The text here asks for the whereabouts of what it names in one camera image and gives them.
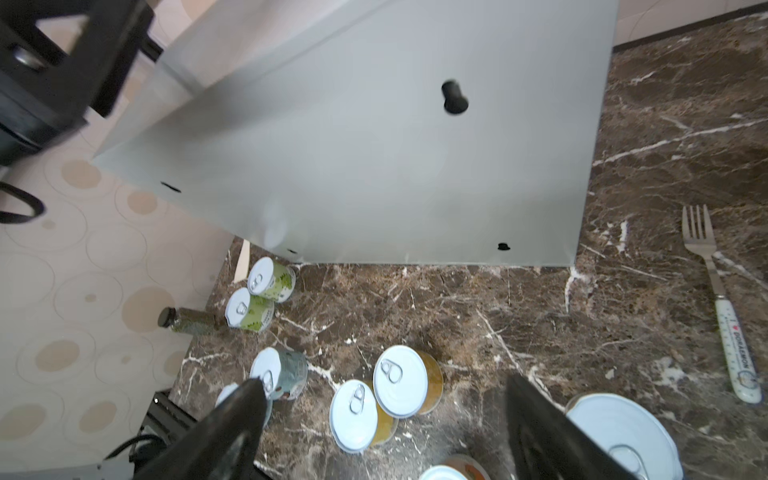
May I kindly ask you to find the white handled fork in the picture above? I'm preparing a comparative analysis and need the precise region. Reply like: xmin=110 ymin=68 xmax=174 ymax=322
xmin=681 ymin=205 xmax=763 ymax=405

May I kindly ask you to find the teal can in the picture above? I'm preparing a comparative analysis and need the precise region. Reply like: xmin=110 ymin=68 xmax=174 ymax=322
xmin=214 ymin=382 xmax=275 ymax=430
xmin=249 ymin=347 xmax=308 ymax=401

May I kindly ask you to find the brown orange can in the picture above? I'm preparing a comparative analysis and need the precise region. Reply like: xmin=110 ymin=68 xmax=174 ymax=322
xmin=565 ymin=393 xmax=685 ymax=480
xmin=419 ymin=454 xmax=490 ymax=480

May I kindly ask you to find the yellow can right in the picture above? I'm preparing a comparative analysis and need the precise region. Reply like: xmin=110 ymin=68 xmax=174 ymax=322
xmin=373 ymin=345 xmax=444 ymax=419

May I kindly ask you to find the yellow can left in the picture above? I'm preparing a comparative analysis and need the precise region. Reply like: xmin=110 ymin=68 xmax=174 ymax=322
xmin=329 ymin=379 xmax=399 ymax=454

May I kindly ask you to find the teal can upper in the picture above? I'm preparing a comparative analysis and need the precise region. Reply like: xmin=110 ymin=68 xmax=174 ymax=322
xmin=249 ymin=347 xmax=308 ymax=401

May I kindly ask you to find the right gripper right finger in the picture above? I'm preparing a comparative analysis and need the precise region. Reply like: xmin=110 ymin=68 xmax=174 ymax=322
xmin=505 ymin=373 xmax=634 ymax=480

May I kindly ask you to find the teal can lower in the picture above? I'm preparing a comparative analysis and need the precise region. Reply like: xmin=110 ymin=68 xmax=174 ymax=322
xmin=214 ymin=382 xmax=275 ymax=430

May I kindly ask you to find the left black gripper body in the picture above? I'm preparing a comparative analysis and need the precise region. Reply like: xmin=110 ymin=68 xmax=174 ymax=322
xmin=1 ymin=0 xmax=155 ymax=167

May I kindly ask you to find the grey metal cabinet box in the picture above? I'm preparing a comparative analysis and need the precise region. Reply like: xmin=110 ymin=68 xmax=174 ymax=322
xmin=94 ymin=1 xmax=619 ymax=267

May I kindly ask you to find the wooden spatula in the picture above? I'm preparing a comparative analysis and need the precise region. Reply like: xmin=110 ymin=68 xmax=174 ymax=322
xmin=232 ymin=239 xmax=251 ymax=284

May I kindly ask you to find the green can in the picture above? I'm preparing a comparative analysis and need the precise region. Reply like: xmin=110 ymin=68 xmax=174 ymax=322
xmin=246 ymin=257 xmax=297 ymax=303
xmin=225 ymin=287 xmax=275 ymax=333

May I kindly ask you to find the yellow can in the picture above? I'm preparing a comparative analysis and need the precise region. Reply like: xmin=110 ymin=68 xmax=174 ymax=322
xmin=329 ymin=379 xmax=399 ymax=454
xmin=373 ymin=345 xmax=444 ymax=419

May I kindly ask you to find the brown orange can front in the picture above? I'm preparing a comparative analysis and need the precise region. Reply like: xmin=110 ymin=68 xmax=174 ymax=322
xmin=419 ymin=454 xmax=490 ymax=480

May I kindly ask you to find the green can upper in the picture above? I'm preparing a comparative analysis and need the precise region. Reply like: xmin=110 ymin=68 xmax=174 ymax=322
xmin=246 ymin=257 xmax=297 ymax=303

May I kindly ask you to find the black base frame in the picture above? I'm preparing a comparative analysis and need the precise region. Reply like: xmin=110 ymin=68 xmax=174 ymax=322
xmin=101 ymin=389 xmax=271 ymax=480

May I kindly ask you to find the small dark glass bottle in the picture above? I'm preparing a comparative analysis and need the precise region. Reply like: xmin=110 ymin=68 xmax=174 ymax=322
xmin=157 ymin=307 xmax=228 ymax=336

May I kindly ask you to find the green can lower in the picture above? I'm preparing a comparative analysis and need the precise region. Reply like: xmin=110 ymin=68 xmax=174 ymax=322
xmin=225 ymin=287 xmax=275 ymax=333

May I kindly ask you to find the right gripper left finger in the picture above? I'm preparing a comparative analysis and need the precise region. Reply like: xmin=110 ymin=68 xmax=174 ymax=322
xmin=134 ymin=378 xmax=268 ymax=480

